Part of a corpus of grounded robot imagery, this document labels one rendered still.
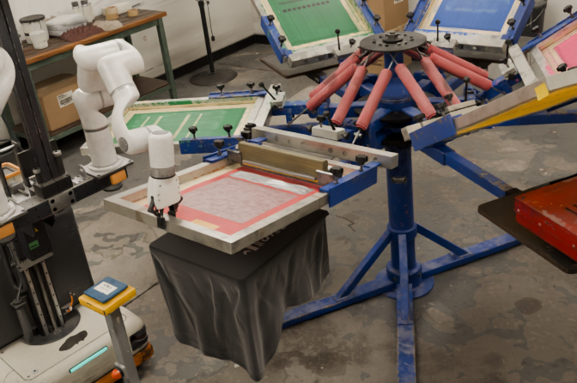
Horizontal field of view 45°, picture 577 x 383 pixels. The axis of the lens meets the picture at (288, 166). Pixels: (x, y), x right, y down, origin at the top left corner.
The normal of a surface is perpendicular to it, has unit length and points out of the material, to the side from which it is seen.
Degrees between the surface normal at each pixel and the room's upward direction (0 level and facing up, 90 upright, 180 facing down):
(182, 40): 90
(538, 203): 0
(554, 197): 0
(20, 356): 0
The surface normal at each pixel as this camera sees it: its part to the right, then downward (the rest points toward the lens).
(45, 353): -0.11, -0.89
